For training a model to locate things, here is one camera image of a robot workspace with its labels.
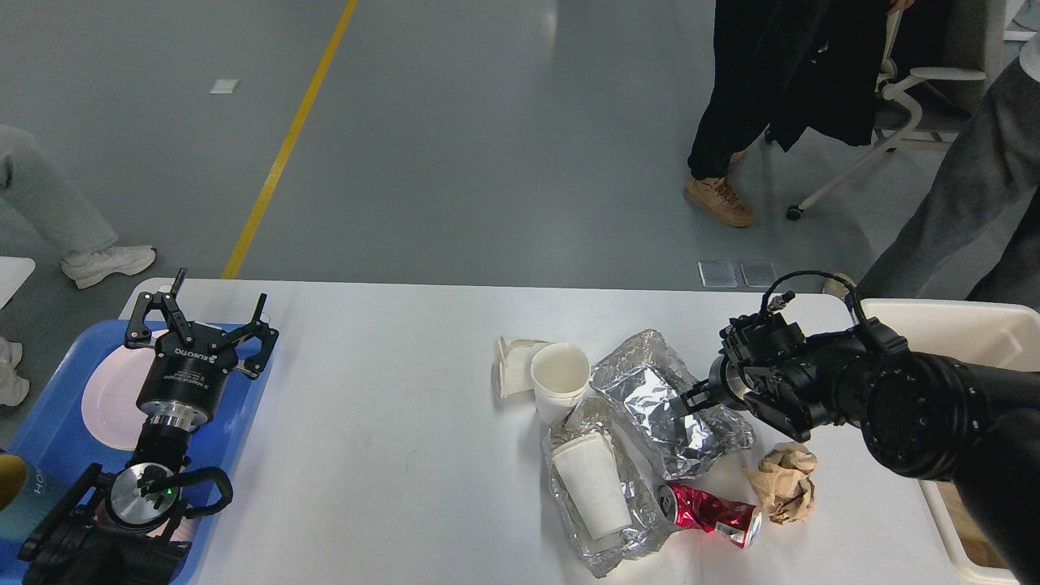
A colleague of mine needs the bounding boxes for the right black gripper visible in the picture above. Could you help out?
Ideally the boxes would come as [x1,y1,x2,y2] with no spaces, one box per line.
[679,356,749,415]

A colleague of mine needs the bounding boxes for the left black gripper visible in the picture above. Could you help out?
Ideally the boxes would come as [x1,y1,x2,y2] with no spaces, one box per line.
[123,269,279,429]

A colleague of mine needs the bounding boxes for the large aluminium foil sheet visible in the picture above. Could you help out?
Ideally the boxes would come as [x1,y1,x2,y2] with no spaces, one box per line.
[590,329,756,480]

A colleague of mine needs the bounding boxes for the pink plate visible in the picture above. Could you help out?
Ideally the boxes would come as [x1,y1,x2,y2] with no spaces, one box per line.
[81,345,155,451]

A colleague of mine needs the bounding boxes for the teal mug yellow inside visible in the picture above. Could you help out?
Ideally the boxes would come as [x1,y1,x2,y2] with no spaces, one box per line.
[1,453,64,542]

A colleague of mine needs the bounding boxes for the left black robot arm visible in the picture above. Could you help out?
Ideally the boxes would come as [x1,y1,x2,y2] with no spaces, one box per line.
[2,271,280,584]

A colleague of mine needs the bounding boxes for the crumpled brown paper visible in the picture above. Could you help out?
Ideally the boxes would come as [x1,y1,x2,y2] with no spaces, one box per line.
[744,442,818,525]

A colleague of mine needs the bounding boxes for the metal floor plate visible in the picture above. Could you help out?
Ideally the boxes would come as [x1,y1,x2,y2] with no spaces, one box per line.
[697,260,778,289]

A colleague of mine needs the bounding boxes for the person in light jeans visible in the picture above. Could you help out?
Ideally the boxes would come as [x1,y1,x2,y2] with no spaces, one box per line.
[0,123,158,409]

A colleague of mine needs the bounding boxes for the crushed red soda can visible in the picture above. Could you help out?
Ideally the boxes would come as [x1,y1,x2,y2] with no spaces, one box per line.
[656,482,762,549]

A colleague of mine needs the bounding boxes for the blue plastic tray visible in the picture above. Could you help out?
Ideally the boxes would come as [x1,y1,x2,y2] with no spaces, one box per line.
[1,321,268,584]

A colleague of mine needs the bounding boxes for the crushed white paper cup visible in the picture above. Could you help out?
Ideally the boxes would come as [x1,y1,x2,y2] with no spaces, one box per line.
[496,336,551,399]

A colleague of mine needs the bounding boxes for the white table corner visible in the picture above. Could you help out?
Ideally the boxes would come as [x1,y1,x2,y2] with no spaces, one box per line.
[0,256,37,310]

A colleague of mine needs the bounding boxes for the beige plastic bin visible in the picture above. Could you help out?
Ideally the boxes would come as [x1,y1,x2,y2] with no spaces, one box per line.
[863,299,1039,584]

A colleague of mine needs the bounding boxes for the person in grey trousers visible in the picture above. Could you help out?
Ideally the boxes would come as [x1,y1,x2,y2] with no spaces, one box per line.
[857,37,1039,308]

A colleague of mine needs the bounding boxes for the person in black clothes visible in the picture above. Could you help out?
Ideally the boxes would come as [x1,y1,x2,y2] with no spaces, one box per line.
[684,1,911,228]

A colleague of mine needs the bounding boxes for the white office chair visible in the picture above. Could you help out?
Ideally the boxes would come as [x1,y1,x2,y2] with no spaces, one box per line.
[785,1,1003,221]

